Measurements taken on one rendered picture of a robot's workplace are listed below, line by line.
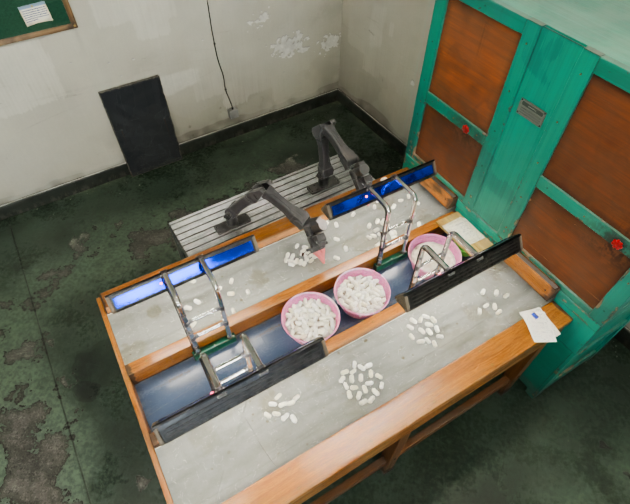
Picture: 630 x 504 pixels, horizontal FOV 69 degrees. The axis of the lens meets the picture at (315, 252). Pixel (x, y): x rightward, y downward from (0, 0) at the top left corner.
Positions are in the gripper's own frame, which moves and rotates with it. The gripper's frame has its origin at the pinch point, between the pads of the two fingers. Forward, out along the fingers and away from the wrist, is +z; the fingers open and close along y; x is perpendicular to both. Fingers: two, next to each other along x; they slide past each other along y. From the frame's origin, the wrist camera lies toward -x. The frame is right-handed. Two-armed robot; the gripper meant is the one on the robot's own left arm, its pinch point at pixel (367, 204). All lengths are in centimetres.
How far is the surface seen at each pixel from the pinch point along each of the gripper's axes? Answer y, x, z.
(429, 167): 24.6, -26.4, -5.9
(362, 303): -32, -21, 40
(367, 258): -16.1, -9.3, 24.1
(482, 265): 5, -63, 38
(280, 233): -45.6, 14.9, -3.4
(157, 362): -124, -10, 25
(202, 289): -94, 9, 6
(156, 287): -112, -26, -4
